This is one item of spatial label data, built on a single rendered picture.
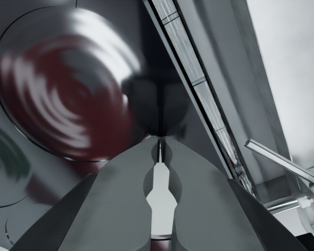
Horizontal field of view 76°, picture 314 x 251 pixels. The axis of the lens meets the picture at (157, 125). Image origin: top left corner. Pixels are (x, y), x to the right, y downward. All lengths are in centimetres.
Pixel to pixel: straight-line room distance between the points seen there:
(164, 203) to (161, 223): 3
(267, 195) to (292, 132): 12
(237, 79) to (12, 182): 22
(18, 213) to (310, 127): 26
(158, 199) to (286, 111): 12
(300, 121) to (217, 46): 9
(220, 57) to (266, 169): 16
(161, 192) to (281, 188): 17
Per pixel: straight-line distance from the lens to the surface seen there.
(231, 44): 21
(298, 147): 21
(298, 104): 18
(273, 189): 30
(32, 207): 22
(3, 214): 24
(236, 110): 23
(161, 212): 19
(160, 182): 17
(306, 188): 22
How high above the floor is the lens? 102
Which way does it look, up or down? 62 degrees down
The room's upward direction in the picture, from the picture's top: 179 degrees counter-clockwise
